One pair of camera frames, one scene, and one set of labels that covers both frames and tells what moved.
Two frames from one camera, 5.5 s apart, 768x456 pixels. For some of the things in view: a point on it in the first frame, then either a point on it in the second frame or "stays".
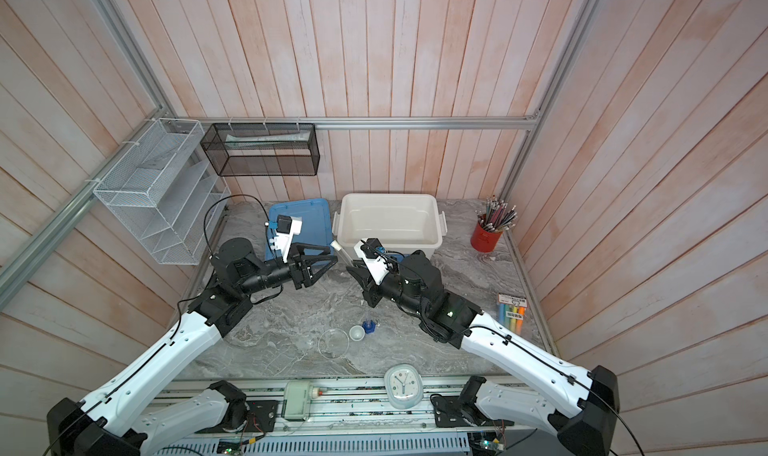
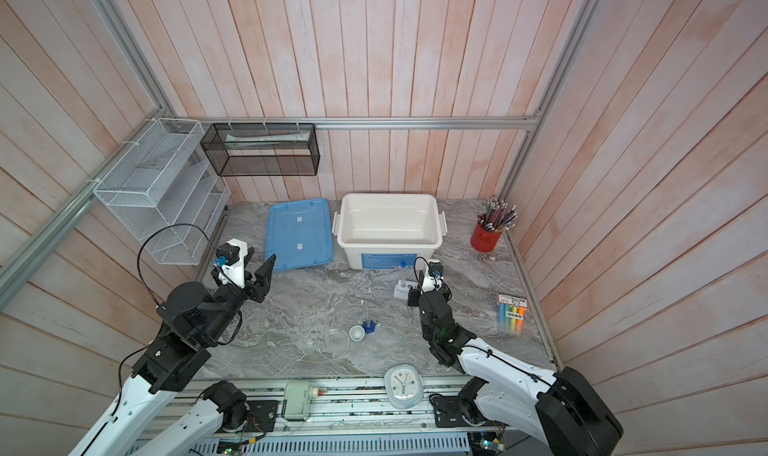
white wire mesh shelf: [164, 189] stays
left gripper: [303, 273] to [259, 289]
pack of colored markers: [512, 312] stays
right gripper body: [395, 290] to [417, 298]
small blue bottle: [369, 327] stays
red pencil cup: [483, 240] stays
